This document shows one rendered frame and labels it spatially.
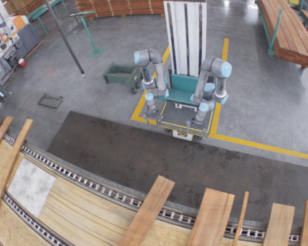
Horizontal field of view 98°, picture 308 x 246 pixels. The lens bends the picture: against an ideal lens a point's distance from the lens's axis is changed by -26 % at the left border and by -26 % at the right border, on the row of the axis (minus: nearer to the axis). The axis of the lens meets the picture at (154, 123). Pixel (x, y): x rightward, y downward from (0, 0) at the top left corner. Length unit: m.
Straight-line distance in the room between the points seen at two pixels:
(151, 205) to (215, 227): 0.50
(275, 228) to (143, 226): 0.99
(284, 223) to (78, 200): 1.69
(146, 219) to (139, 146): 1.38
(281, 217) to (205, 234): 0.61
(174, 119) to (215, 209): 1.33
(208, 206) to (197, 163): 1.09
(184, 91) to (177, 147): 0.80
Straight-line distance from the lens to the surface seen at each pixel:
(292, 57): 3.58
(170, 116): 2.33
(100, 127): 2.92
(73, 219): 1.68
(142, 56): 1.57
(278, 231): 1.54
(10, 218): 2.24
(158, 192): 1.38
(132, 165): 2.44
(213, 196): 1.38
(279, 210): 1.55
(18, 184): 2.22
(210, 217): 1.36
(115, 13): 6.43
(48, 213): 1.86
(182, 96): 2.00
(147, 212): 1.37
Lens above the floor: 2.22
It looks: 56 degrees down
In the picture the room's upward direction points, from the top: 15 degrees counter-clockwise
